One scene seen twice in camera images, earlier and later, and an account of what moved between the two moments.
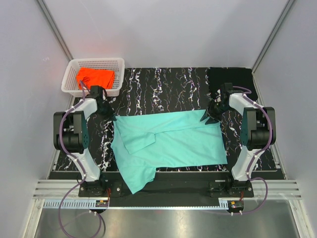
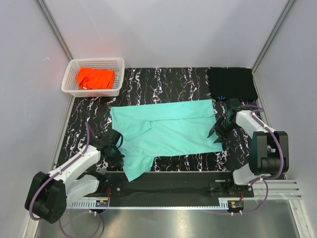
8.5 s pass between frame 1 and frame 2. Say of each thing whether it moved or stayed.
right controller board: stayed
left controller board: stayed
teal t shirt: moved
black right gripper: moved
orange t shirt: stayed
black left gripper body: moved
